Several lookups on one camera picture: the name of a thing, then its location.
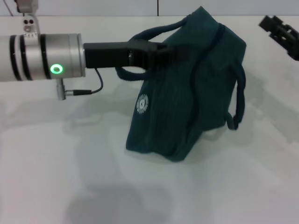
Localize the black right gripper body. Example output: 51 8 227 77
272 25 299 62

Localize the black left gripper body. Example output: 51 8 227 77
83 38 168 70

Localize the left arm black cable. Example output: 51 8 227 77
65 68 104 96

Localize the dark teal lunch bag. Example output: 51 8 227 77
115 6 248 163

